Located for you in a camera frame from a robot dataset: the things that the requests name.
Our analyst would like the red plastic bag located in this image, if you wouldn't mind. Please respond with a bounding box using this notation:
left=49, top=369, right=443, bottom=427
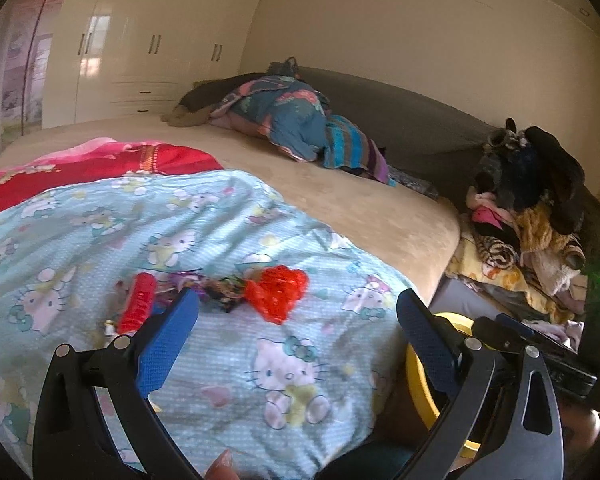
left=244, top=266, right=310, bottom=325

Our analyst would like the pink sliding door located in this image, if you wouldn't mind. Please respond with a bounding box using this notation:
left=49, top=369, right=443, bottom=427
left=0, top=0, right=64, bottom=154

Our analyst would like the pile of clothes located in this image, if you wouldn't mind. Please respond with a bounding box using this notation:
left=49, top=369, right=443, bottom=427
left=445, top=118, right=600, bottom=349

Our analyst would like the beige bed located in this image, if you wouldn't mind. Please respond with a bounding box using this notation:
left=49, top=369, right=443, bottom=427
left=0, top=115, right=460, bottom=302

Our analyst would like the glossy cream wardrobe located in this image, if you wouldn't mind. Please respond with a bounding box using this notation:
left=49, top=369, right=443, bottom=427
left=42, top=0, right=260, bottom=128

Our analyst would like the light blue Hello Kitty blanket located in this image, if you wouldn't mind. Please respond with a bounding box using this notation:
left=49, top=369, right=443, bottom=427
left=0, top=170, right=410, bottom=479

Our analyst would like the purple candy wrapper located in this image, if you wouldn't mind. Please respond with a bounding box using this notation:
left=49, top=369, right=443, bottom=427
left=156, top=269, right=246, bottom=312

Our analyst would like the brown garment on bed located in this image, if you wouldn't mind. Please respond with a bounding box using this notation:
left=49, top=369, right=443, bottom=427
left=160, top=73, right=264, bottom=127

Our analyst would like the red blanket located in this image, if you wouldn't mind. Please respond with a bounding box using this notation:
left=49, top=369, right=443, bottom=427
left=0, top=138, right=222, bottom=212

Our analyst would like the person's left hand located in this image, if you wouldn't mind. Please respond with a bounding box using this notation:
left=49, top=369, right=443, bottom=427
left=204, top=450, right=239, bottom=480

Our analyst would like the teal floral quilt pile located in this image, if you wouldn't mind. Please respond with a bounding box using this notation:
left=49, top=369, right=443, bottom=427
left=209, top=75, right=330, bottom=162

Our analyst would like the grey storage box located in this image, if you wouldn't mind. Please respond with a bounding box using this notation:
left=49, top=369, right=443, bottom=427
left=429, top=275, right=546, bottom=326

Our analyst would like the striped blue purple blanket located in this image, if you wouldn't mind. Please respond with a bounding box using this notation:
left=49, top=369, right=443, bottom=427
left=322, top=114, right=396, bottom=186

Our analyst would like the grey bed headboard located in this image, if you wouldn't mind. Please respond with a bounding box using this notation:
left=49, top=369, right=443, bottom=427
left=289, top=65, right=496, bottom=212

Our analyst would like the yellow rimmed trash bin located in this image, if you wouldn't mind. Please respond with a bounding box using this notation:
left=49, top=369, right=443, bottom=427
left=405, top=312, right=474, bottom=430

